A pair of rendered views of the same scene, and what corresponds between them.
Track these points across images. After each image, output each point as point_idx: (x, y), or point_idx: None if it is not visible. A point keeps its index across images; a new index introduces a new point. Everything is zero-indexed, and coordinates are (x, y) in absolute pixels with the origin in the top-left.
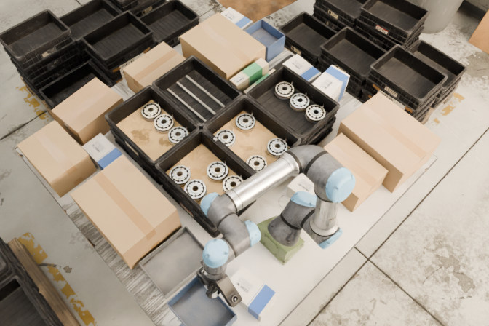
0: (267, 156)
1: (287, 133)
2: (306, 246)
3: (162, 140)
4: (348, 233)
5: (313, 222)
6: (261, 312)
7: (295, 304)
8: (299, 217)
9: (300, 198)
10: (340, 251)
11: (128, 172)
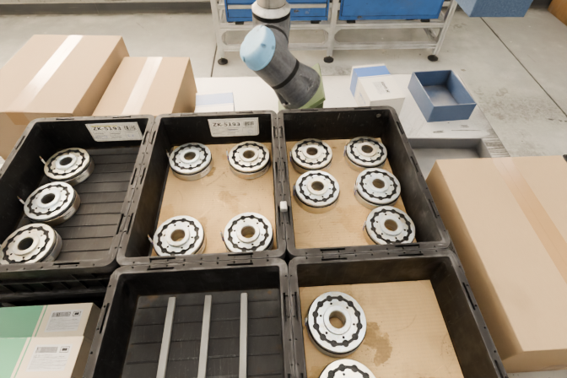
0: (218, 165)
1: (158, 145)
2: (276, 100)
3: (378, 350)
4: (226, 85)
5: (283, 6)
6: (380, 65)
7: (335, 76)
8: (284, 39)
9: (266, 33)
10: (251, 80)
11: (518, 289)
